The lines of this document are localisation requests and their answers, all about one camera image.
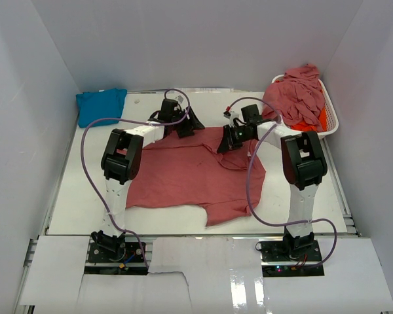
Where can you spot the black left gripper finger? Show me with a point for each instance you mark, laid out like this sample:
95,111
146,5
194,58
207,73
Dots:
195,122
184,131

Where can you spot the pink t-shirt in basket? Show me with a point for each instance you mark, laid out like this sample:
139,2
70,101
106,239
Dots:
294,98

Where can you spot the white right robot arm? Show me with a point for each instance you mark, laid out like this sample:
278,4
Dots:
303,162

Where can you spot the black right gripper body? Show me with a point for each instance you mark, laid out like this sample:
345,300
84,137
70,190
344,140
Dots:
243,134

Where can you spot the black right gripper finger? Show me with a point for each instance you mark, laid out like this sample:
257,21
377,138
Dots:
229,135
226,144

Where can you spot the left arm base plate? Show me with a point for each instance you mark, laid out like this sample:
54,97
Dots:
129,261

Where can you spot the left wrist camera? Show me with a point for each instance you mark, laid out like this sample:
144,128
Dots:
179,99

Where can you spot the white plastic laundry basket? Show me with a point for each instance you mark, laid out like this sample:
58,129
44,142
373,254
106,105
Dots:
324,127

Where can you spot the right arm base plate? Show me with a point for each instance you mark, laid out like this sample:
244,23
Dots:
276,262

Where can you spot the folded blue t-shirt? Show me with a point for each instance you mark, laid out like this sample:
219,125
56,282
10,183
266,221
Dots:
97,105

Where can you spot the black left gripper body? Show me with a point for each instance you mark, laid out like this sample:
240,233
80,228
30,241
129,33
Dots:
182,125

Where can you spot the pink t-shirt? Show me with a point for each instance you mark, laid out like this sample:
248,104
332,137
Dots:
189,171
294,98

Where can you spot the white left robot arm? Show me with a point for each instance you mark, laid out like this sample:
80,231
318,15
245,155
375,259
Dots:
121,162

